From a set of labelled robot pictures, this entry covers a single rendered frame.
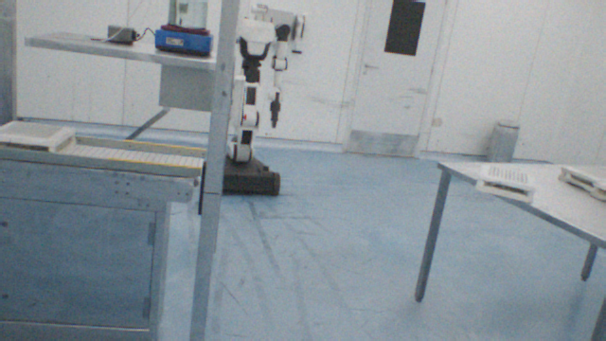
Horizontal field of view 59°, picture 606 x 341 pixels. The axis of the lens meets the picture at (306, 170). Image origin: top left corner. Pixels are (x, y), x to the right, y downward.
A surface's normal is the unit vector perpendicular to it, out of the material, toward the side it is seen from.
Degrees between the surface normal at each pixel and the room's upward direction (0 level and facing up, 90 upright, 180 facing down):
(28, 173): 90
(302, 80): 90
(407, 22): 90
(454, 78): 90
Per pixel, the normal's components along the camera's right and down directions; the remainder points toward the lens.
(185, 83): 0.11, 0.29
